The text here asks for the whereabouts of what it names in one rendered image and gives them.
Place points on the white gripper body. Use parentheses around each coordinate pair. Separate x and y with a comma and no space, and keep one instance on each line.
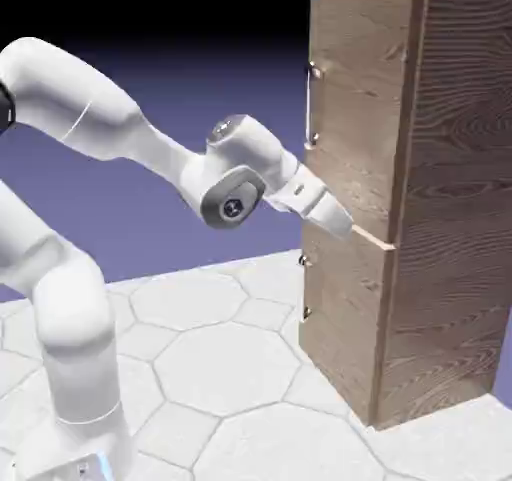
(330,212)

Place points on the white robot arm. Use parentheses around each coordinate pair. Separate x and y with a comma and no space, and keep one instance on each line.
(92,121)

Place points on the light wood cabinet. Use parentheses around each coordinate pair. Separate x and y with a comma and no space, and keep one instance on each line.
(448,209)

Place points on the small light wood door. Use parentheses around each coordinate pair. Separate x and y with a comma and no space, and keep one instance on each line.
(344,321)

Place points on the large light wood door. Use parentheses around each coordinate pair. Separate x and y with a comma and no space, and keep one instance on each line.
(360,121)

